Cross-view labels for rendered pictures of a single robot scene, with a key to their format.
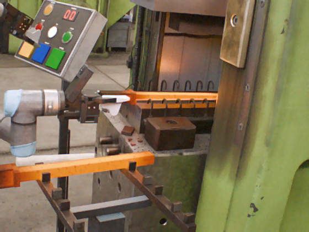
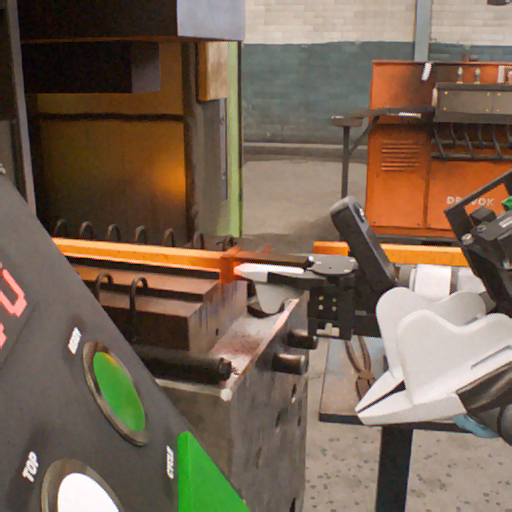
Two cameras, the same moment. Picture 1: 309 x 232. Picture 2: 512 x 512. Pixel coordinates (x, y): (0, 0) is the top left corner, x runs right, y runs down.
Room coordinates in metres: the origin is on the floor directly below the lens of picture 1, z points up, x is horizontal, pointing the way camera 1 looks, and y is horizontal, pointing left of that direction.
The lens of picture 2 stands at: (1.82, 0.60, 1.25)
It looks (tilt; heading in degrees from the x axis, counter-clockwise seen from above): 18 degrees down; 222
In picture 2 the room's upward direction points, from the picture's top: straight up
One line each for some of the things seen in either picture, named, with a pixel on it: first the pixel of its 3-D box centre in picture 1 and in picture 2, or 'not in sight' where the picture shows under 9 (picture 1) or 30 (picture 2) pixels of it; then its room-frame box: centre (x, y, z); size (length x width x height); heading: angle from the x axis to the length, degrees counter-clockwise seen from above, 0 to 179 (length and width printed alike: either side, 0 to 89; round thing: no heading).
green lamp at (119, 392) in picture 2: (67, 36); (117, 392); (1.66, 0.36, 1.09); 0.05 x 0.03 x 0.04; 24
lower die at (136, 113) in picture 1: (190, 106); (75, 285); (1.40, -0.11, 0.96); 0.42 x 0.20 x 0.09; 114
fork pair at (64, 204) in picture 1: (108, 191); not in sight; (0.81, 0.07, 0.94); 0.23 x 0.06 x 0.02; 123
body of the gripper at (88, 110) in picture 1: (78, 105); (358, 296); (1.22, 0.22, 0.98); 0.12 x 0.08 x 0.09; 114
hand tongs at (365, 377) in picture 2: not in sight; (352, 332); (0.77, -0.08, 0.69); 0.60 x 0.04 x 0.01; 41
